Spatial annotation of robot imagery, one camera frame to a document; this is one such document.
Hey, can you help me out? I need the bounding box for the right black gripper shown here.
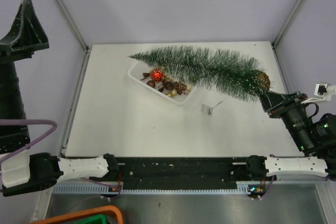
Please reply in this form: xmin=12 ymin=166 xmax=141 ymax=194
xmin=256 ymin=88 xmax=316 ymax=153

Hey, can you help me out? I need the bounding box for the small green christmas tree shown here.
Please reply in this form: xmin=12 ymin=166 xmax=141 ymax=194
xmin=130 ymin=45 xmax=271 ymax=102

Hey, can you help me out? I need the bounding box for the white plastic basket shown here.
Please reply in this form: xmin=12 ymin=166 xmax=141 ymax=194
xmin=128 ymin=62 xmax=197 ymax=106

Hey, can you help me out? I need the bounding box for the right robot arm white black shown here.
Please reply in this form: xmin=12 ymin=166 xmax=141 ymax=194
xmin=245 ymin=90 xmax=335 ymax=180

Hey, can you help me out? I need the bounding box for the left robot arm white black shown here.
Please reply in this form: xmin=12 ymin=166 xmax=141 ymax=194
xmin=1 ymin=0 xmax=122 ymax=197

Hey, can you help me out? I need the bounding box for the red glitter bauble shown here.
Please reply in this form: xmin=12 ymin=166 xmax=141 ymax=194
xmin=150 ymin=68 xmax=165 ymax=82

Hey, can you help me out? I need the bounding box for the orange plastic crate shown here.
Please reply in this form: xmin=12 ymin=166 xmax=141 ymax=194
xmin=33 ymin=205 xmax=124 ymax=224

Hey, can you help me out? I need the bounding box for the green plastic crate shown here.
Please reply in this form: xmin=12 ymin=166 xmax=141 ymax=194
xmin=71 ymin=214 xmax=107 ymax=224

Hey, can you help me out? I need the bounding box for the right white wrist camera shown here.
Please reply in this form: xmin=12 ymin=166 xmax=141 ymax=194
xmin=302 ymin=83 xmax=336 ymax=104

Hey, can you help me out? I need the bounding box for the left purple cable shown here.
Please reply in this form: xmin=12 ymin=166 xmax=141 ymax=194
xmin=0 ymin=119 xmax=124 ymax=198

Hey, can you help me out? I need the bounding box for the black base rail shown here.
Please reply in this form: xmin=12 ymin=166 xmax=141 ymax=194
xmin=92 ymin=155 xmax=269 ymax=189

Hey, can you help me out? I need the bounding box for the grey cable duct strip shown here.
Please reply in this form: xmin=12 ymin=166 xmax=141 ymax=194
xmin=52 ymin=183 xmax=265 ymax=196

